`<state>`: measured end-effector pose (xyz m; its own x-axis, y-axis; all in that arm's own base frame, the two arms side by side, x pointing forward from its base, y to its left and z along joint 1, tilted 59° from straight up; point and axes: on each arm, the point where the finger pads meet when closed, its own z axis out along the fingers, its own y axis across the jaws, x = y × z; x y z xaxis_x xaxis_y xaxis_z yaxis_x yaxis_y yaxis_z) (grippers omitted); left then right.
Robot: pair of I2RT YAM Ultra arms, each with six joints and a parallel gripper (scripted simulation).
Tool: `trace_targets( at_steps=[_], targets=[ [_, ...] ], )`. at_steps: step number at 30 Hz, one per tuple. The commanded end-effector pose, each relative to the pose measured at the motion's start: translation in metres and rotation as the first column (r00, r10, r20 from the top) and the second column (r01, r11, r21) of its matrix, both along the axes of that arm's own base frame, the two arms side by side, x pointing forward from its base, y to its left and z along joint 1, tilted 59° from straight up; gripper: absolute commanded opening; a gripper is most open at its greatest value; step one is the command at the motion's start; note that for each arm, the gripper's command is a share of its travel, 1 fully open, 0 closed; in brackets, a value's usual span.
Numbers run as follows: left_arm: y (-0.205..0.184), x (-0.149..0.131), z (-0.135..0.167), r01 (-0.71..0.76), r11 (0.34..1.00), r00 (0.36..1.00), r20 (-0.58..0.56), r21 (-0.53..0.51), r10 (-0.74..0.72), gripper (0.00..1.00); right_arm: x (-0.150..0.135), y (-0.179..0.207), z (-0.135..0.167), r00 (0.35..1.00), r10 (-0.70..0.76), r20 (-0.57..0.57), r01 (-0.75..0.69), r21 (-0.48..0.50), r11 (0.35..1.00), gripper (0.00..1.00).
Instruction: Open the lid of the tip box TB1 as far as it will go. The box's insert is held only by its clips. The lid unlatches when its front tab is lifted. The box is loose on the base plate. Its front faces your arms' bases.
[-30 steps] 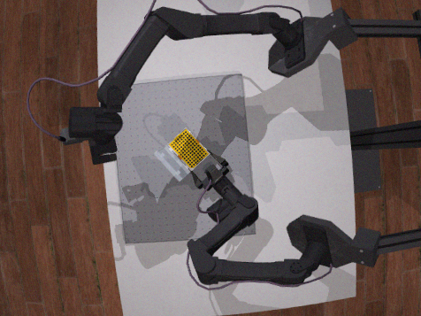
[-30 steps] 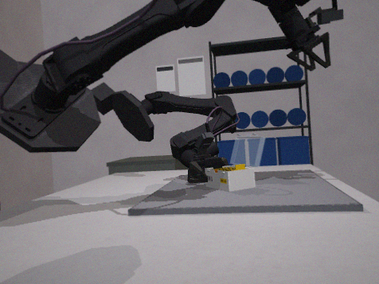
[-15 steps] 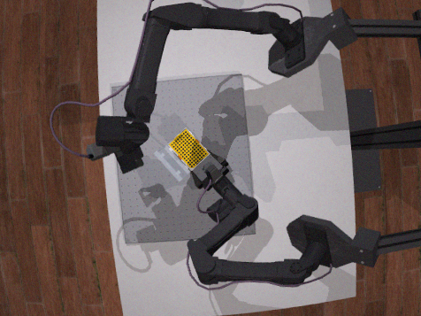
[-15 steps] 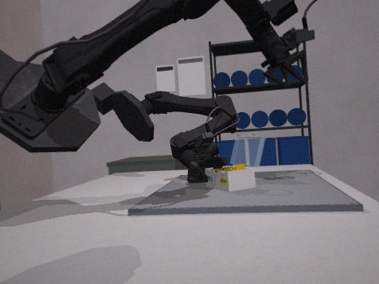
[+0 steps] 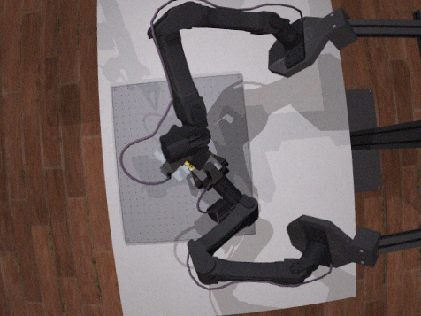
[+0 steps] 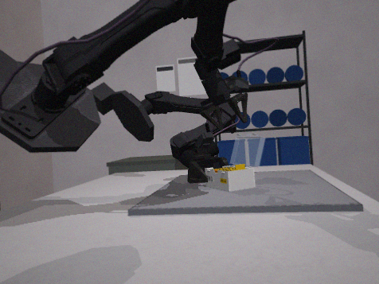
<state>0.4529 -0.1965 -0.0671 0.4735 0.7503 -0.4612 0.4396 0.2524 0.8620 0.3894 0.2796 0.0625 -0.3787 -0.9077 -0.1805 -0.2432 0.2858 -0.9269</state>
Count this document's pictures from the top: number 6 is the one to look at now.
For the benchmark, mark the yellow perforated plate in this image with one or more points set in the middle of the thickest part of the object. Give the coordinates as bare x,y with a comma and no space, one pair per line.
218,165

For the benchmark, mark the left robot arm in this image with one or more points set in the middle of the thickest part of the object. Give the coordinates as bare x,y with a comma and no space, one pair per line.
183,144

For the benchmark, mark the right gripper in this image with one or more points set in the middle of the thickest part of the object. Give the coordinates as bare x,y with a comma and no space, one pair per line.
218,92

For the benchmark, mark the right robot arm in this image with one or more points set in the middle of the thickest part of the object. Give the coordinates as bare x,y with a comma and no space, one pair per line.
82,64

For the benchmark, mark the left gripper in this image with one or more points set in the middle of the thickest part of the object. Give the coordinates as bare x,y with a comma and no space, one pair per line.
196,170

